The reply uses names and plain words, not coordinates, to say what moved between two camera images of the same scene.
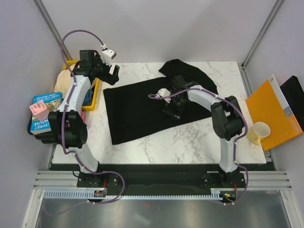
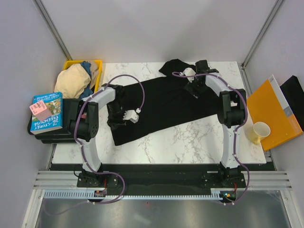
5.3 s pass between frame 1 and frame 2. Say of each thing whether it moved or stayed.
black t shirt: stayed
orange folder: stayed
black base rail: stayed
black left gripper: moved
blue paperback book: stayed
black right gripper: moved
